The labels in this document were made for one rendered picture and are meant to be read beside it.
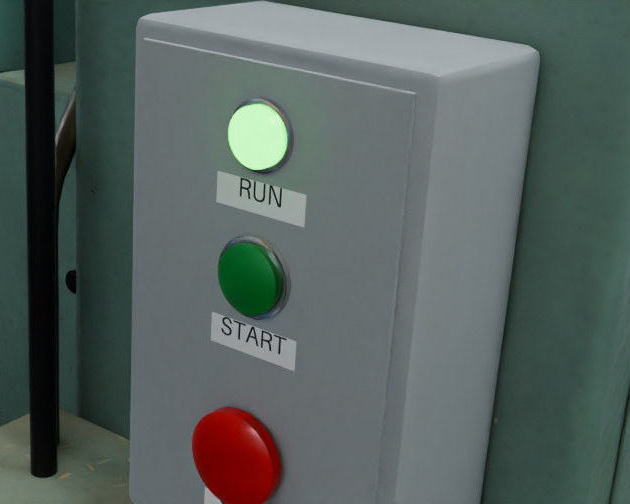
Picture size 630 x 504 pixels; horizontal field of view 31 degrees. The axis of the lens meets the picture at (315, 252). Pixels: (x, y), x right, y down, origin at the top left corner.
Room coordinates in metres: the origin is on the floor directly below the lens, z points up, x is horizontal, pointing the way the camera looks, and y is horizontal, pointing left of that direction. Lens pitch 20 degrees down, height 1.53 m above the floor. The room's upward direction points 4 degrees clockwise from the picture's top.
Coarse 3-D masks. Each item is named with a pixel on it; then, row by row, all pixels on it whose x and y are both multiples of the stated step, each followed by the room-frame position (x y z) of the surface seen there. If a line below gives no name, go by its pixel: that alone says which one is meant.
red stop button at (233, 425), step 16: (208, 416) 0.29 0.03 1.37; (224, 416) 0.29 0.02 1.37; (240, 416) 0.29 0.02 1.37; (208, 432) 0.29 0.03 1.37; (224, 432) 0.29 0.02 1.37; (240, 432) 0.28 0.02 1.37; (256, 432) 0.28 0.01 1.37; (192, 448) 0.30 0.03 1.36; (208, 448) 0.29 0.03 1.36; (224, 448) 0.29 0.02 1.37; (240, 448) 0.28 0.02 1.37; (256, 448) 0.28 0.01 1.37; (272, 448) 0.28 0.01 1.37; (208, 464) 0.29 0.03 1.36; (224, 464) 0.29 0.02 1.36; (240, 464) 0.28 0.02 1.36; (256, 464) 0.28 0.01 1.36; (272, 464) 0.28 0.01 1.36; (208, 480) 0.29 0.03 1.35; (224, 480) 0.29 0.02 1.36; (240, 480) 0.28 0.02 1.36; (256, 480) 0.28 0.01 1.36; (272, 480) 0.28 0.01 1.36; (224, 496) 0.29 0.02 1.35; (240, 496) 0.28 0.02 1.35; (256, 496) 0.28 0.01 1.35
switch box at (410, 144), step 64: (192, 64) 0.31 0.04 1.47; (256, 64) 0.30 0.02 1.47; (320, 64) 0.29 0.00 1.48; (384, 64) 0.28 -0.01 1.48; (448, 64) 0.28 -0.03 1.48; (512, 64) 0.30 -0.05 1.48; (192, 128) 0.31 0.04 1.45; (320, 128) 0.28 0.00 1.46; (384, 128) 0.27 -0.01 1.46; (448, 128) 0.27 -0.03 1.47; (512, 128) 0.30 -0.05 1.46; (192, 192) 0.31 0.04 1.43; (320, 192) 0.28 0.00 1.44; (384, 192) 0.27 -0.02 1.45; (448, 192) 0.28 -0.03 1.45; (512, 192) 0.31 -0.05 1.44; (192, 256) 0.31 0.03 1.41; (320, 256) 0.28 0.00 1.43; (384, 256) 0.27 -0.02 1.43; (448, 256) 0.28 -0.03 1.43; (512, 256) 0.31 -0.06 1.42; (192, 320) 0.31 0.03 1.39; (256, 320) 0.29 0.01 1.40; (320, 320) 0.28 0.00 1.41; (384, 320) 0.27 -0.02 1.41; (448, 320) 0.28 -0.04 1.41; (192, 384) 0.31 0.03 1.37; (256, 384) 0.29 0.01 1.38; (320, 384) 0.28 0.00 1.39; (384, 384) 0.27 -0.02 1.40; (448, 384) 0.29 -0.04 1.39; (320, 448) 0.28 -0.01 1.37; (384, 448) 0.27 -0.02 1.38; (448, 448) 0.29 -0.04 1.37
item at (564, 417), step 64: (128, 0) 0.41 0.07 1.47; (192, 0) 0.39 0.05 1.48; (256, 0) 0.37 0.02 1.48; (320, 0) 0.36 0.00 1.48; (384, 0) 0.35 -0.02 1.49; (448, 0) 0.34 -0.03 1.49; (512, 0) 0.32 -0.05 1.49; (576, 0) 0.31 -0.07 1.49; (128, 64) 0.40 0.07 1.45; (576, 64) 0.31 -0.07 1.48; (128, 128) 0.40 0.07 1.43; (576, 128) 0.31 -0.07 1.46; (128, 192) 0.40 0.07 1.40; (576, 192) 0.31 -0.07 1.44; (128, 256) 0.40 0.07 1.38; (576, 256) 0.31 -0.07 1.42; (128, 320) 0.40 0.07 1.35; (512, 320) 0.32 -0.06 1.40; (576, 320) 0.31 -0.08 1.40; (128, 384) 0.40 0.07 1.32; (512, 384) 0.32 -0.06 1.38; (576, 384) 0.31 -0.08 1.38; (512, 448) 0.31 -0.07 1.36; (576, 448) 0.30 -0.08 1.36
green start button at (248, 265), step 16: (240, 240) 0.29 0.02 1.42; (256, 240) 0.29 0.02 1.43; (224, 256) 0.29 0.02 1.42; (240, 256) 0.29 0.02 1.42; (256, 256) 0.29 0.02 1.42; (272, 256) 0.29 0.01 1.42; (224, 272) 0.29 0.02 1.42; (240, 272) 0.29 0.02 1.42; (256, 272) 0.29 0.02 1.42; (272, 272) 0.29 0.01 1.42; (288, 272) 0.29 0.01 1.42; (224, 288) 0.29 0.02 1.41; (240, 288) 0.29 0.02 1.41; (256, 288) 0.29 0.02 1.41; (272, 288) 0.28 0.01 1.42; (288, 288) 0.29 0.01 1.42; (240, 304) 0.29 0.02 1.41; (256, 304) 0.29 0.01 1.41; (272, 304) 0.29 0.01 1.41
